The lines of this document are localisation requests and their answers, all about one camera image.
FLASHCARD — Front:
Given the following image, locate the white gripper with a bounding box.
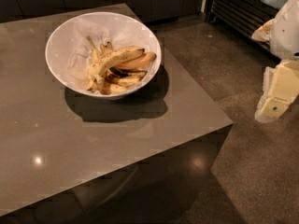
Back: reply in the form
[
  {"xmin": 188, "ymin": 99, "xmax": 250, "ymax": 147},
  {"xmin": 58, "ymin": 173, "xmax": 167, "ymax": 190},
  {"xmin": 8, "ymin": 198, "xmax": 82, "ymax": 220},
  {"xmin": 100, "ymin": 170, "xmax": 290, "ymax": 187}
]
[{"xmin": 251, "ymin": 0, "xmax": 299, "ymax": 123}]

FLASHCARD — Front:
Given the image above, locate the spotted yellow banana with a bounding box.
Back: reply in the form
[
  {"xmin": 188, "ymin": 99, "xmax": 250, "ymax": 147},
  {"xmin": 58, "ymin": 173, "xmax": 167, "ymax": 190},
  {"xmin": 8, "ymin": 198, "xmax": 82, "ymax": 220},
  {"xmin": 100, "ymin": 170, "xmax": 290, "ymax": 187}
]
[{"xmin": 87, "ymin": 46, "xmax": 145, "ymax": 83}]

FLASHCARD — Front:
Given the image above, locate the white ceramic bowl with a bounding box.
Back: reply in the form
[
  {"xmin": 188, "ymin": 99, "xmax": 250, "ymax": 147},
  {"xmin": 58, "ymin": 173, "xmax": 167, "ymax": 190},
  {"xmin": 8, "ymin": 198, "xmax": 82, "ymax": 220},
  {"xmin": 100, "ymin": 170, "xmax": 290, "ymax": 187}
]
[{"xmin": 45, "ymin": 12, "xmax": 162, "ymax": 100}]

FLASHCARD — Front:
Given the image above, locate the browned banana peel pile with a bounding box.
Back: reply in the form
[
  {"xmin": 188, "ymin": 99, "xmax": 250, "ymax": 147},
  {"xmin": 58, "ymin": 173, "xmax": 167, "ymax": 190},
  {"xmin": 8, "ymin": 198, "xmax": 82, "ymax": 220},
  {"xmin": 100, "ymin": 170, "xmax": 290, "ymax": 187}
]
[{"xmin": 86, "ymin": 45, "xmax": 147, "ymax": 95}]

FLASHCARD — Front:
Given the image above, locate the dark metal vent grille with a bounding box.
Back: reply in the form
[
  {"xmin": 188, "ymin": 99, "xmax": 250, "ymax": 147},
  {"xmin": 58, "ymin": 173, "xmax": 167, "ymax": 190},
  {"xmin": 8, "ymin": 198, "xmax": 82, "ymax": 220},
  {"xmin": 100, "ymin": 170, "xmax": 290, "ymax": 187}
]
[{"xmin": 205, "ymin": 0, "xmax": 299, "ymax": 53}]

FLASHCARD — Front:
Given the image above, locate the orange bread roll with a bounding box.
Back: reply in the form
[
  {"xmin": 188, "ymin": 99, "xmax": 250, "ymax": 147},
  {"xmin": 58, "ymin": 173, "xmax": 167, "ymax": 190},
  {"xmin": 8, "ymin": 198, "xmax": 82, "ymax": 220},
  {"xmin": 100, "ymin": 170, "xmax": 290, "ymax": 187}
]
[{"xmin": 116, "ymin": 51, "xmax": 156, "ymax": 70}]

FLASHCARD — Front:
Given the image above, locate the white paper napkin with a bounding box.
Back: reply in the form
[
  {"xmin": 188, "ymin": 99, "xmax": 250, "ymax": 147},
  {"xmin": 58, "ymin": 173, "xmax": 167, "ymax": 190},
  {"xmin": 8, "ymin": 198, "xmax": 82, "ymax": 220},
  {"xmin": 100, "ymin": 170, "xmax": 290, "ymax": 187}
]
[{"xmin": 67, "ymin": 17, "xmax": 112, "ymax": 89}]

